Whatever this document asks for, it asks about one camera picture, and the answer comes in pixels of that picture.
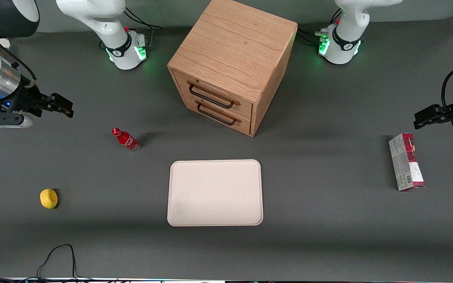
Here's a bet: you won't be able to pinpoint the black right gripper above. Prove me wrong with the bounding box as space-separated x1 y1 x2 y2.
0 80 74 119

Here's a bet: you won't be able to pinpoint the black wire drawer handle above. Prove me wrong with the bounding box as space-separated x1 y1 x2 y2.
195 100 242 127
187 81 241 110

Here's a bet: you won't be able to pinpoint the wooden drawer with scratched handle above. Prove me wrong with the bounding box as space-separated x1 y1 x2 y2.
173 70 254 121

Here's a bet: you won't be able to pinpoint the oak wooden drawer cabinet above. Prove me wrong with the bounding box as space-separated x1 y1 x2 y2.
167 0 298 138

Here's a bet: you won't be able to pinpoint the grey and red carton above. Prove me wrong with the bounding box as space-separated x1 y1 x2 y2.
388 133 425 192

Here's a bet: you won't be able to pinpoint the red cola bottle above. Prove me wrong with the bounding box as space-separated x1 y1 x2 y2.
111 127 141 153

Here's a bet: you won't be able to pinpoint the yellow lemon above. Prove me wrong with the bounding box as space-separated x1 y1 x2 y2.
40 188 59 209

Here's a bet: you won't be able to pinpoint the beige plastic tray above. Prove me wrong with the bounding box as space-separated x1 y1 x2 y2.
167 159 264 227

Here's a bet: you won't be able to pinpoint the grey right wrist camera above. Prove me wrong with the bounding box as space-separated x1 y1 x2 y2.
0 112 34 129

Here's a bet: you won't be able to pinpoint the black right arm base cables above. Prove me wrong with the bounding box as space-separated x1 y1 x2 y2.
123 6 164 48

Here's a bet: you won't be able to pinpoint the black arm base cables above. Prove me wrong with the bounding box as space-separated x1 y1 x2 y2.
296 9 343 47
123 6 164 48

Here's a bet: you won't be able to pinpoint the black left arm base cables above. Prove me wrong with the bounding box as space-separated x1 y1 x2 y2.
296 9 343 47

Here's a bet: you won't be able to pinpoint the black cable loop on table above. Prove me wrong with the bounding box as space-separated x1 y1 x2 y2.
0 244 97 283

